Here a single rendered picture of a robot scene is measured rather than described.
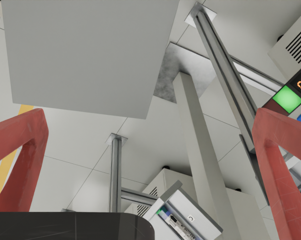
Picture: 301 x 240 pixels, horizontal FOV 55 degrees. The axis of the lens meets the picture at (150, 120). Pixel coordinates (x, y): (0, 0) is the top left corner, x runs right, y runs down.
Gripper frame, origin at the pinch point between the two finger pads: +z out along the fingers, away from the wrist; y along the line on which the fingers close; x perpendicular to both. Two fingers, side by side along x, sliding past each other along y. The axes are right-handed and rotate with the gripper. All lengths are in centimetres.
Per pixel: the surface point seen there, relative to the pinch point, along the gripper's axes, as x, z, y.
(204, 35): 24, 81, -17
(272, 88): 37, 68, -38
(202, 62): 41, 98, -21
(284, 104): 17.7, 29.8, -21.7
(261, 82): 34, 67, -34
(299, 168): 26.2, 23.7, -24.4
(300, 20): 23, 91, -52
